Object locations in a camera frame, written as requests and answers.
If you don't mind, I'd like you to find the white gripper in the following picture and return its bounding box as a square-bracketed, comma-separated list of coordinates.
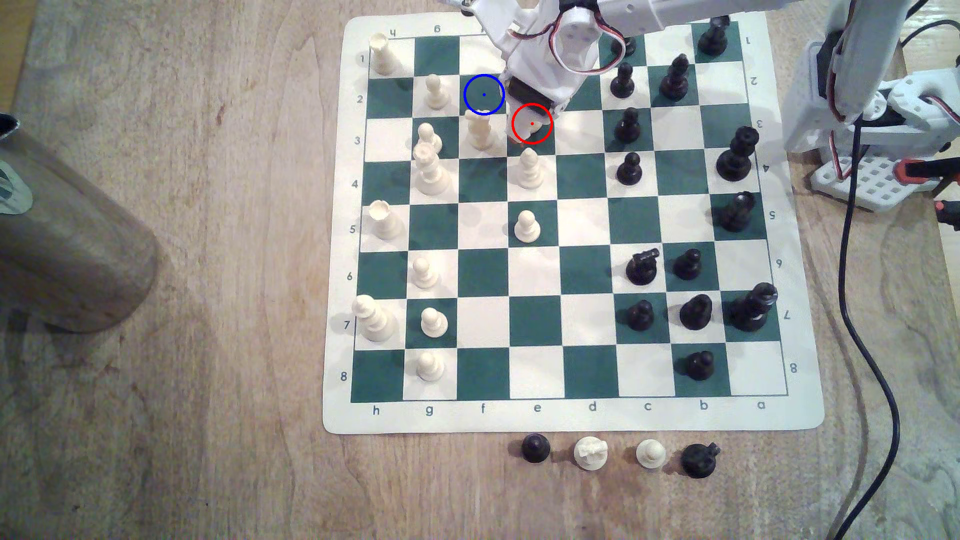
[442, 0, 627, 145]

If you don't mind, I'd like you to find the white chess knight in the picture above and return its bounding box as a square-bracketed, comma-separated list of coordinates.
[573, 435, 609, 472]
[465, 111, 496, 150]

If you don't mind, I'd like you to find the white chess queen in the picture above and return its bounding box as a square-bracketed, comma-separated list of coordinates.
[412, 142, 453, 198]

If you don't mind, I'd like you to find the green white chess mat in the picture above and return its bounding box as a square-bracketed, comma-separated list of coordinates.
[322, 0, 826, 435]

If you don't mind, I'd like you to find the white chess rook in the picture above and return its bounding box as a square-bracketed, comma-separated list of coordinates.
[369, 32, 399, 76]
[369, 199, 405, 242]

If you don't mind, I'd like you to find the black chess bishop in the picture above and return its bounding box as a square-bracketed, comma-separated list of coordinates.
[678, 293, 714, 332]
[658, 53, 691, 103]

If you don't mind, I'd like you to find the black chess knight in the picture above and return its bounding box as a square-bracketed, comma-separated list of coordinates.
[681, 442, 722, 480]
[625, 247, 661, 287]

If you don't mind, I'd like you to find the black chess rook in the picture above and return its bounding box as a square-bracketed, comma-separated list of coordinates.
[718, 191, 756, 234]
[697, 15, 732, 58]

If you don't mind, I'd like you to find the black chess queen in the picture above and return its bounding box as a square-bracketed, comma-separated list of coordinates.
[715, 126, 760, 183]

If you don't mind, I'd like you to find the black chess king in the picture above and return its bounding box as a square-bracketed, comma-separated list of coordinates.
[729, 282, 779, 333]

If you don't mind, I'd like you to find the white pawn e4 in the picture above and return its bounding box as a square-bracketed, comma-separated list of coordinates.
[514, 147, 546, 190]

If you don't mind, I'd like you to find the metal cylinder cup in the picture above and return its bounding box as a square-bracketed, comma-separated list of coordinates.
[0, 112, 162, 335]

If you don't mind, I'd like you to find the black cable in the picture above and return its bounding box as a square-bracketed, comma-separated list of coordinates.
[831, 123, 901, 540]

